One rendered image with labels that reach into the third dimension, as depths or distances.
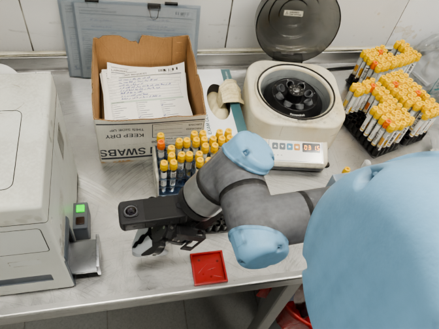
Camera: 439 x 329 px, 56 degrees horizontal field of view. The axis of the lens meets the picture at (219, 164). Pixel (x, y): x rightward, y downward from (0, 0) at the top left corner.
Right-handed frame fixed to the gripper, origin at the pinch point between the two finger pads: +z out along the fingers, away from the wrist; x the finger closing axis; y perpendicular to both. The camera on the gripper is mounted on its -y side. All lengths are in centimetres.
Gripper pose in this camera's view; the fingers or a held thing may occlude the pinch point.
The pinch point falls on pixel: (132, 249)
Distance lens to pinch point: 84.0
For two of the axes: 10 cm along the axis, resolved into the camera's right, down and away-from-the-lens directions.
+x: -1.8, -7.9, 5.8
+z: -5.9, 5.6, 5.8
